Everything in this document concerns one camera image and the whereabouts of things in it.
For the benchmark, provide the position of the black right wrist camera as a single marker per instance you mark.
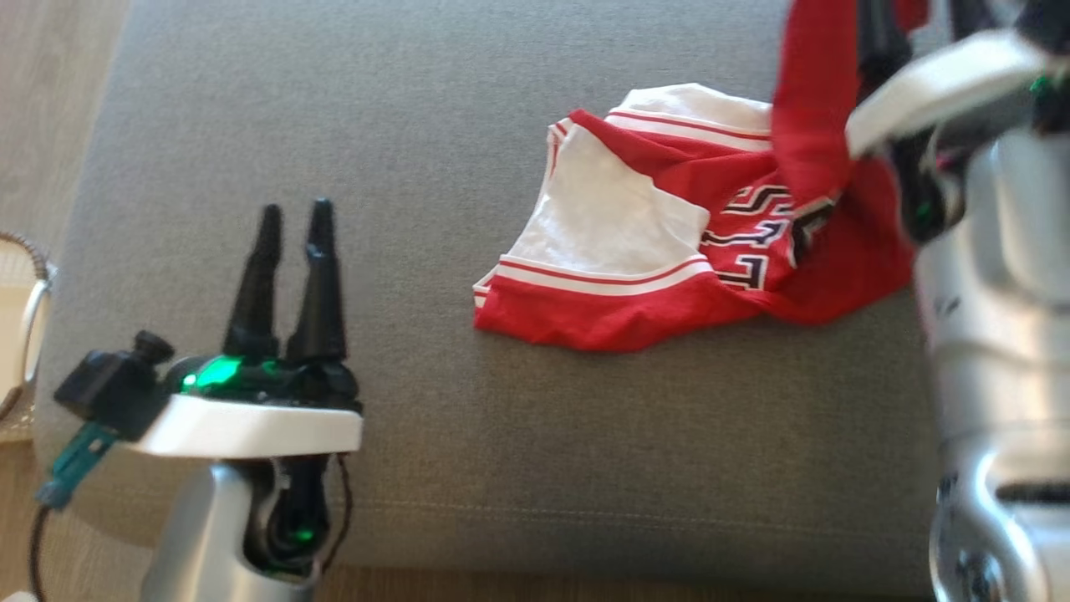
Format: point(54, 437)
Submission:
point(1049, 21)

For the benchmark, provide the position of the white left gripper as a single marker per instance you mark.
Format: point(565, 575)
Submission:
point(251, 426)

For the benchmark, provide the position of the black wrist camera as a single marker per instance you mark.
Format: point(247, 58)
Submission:
point(1049, 21)
point(109, 389)

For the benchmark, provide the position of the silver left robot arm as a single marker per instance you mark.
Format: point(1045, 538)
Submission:
point(201, 535)

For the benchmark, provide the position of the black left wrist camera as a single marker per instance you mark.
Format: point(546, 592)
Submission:
point(109, 389)

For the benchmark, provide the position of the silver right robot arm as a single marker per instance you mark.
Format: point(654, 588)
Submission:
point(995, 376)

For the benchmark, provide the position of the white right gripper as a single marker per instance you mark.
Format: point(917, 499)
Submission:
point(945, 84)

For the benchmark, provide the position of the red white basketball jersey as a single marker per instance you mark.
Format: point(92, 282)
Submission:
point(635, 217)

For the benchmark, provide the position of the grey fabric ottoman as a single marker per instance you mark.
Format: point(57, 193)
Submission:
point(418, 125)

